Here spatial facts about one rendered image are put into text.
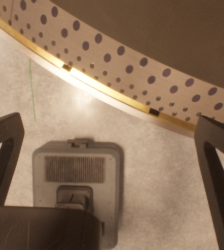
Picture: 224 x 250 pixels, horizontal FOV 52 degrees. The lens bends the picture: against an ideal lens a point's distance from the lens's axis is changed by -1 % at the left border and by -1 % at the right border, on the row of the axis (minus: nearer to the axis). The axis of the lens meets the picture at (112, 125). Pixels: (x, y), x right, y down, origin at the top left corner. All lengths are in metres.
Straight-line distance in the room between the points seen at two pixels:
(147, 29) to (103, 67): 0.10
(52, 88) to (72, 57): 1.24
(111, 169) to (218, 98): 1.06
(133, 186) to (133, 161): 0.18
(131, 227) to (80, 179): 0.62
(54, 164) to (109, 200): 0.38
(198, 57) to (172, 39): 0.04
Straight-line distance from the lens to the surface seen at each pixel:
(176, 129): 0.43
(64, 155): 1.39
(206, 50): 0.32
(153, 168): 1.67
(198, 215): 1.88
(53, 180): 1.45
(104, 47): 0.36
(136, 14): 0.30
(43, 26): 0.40
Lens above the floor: 1.57
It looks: 83 degrees down
